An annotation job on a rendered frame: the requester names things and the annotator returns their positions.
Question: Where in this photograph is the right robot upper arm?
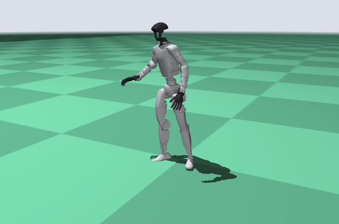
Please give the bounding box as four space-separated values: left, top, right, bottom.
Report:
148 46 157 69

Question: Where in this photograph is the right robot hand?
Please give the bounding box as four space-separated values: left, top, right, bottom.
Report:
121 75 140 86

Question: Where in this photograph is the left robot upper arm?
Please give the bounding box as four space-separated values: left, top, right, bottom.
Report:
166 44 189 73

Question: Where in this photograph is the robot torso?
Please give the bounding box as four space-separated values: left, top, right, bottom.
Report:
155 41 180 97

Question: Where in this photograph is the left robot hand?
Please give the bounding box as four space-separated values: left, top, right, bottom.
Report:
170 88 184 110

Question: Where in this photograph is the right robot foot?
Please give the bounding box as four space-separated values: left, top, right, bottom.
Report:
151 153 172 162

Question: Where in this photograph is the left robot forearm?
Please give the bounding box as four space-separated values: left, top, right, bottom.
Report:
180 65 189 93

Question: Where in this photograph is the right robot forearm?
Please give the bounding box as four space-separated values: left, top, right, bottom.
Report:
136 64 151 81

